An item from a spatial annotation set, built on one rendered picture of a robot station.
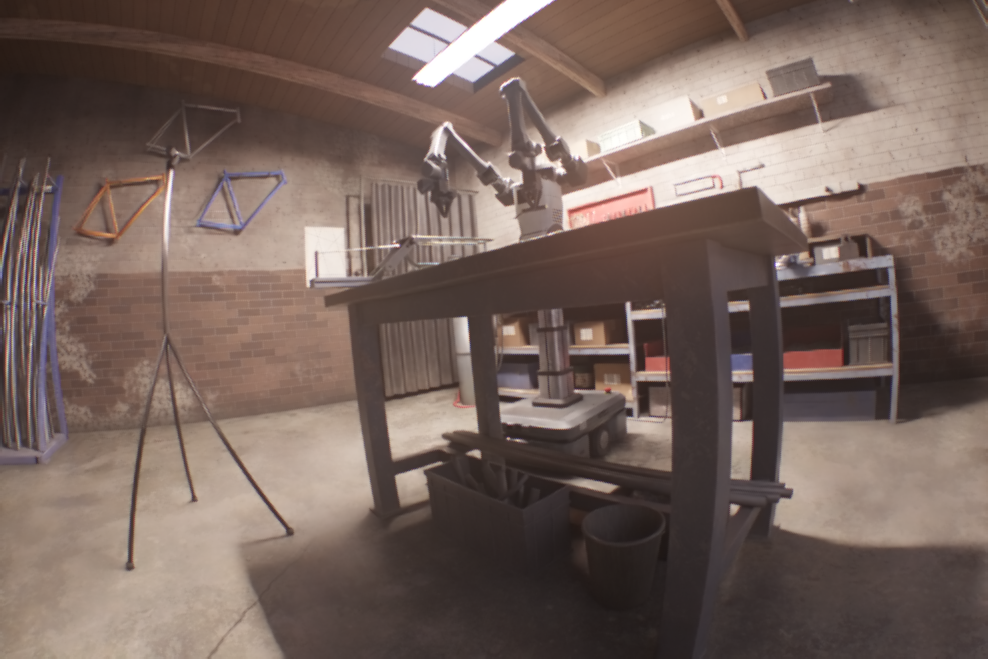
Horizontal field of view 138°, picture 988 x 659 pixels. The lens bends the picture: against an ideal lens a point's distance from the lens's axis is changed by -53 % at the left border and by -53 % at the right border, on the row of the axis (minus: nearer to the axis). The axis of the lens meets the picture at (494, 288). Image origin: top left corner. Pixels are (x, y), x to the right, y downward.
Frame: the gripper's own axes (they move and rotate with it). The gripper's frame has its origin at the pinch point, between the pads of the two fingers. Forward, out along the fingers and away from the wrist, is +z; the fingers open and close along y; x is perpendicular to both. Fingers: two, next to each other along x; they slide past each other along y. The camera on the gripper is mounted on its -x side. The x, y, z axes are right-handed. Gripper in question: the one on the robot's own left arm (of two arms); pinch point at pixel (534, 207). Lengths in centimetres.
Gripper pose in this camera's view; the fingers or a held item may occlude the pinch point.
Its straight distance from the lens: 159.7
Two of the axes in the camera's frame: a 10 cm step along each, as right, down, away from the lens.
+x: -8.9, 1.2, 4.3
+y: 4.2, -0.8, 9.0
